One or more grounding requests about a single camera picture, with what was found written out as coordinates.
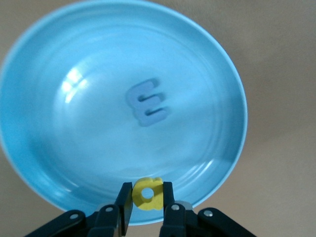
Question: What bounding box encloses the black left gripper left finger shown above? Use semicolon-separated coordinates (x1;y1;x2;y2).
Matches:
24;182;134;237

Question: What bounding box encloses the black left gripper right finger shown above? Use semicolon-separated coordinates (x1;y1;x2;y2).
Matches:
159;181;258;237

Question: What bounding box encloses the blue letter E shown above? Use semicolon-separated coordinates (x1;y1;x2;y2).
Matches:
125;79;169;128

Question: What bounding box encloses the blue plate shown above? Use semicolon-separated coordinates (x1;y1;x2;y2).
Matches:
0;3;248;227

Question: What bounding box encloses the yellow letter d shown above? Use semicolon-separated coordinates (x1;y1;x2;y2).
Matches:
131;177;164;212

